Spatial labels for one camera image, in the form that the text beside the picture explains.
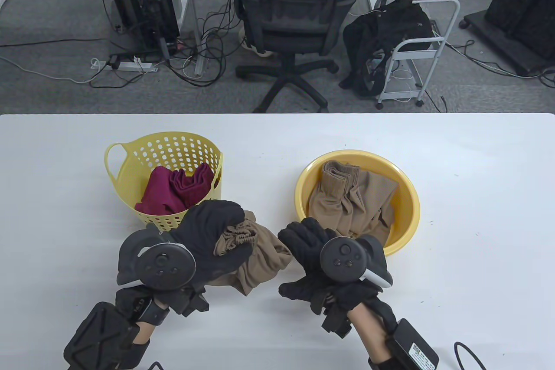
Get white power strip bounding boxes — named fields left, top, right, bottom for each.
left=91, top=58, right=159, bottom=72

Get maroon shorts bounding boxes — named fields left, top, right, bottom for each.
left=134, top=163, right=215, bottom=216

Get tangled black floor cables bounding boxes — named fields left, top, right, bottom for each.
left=167, top=6, right=241, bottom=87

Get black office chair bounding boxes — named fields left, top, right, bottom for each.
left=229, top=0, right=367, bottom=114

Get person's left forearm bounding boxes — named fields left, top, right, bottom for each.
left=130, top=318, right=159, bottom=347

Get metal desk leg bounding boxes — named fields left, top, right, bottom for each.
left=182, top=0, right=205, bottom=78

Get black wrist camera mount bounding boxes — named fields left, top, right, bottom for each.
left=321, top=301, right=354, bottom=338
left=180, top=290, right=211, bottom=318

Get yellow plastic basin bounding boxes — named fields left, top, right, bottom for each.
left=294, top=150, right=421, bottom=257

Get yellow perforated plastic basket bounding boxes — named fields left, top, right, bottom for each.
left=104, top=132, right=224, bottom=232

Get tan shorts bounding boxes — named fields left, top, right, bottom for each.
left=307, top=160, right=399, bottom=244
left=214, top=210, right=293, bottom=297

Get black backpack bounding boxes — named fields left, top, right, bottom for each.
left=339, top=0, right=435, bottom=98

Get black cabinet on casters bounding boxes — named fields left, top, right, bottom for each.
left=460, top=0, right=555, bottom=77

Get black computer tower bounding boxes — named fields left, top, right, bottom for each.
left=96, top=0, right=180, bottom=55

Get black cable on table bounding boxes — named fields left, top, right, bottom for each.
left=454, top=343, right=488, bottom=370

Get person's right hand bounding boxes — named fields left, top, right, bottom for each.
left=277, top=217, right=384, bottom=316

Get black ribbed forearm pack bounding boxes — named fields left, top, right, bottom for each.
left=64, top=302, right=150, bottom=370

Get person's left hand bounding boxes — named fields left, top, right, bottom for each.
left=171, top=200, right=254, bottom=288

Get black forearm battery box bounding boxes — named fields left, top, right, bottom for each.
left=388, top=319, right=439, bottom=370

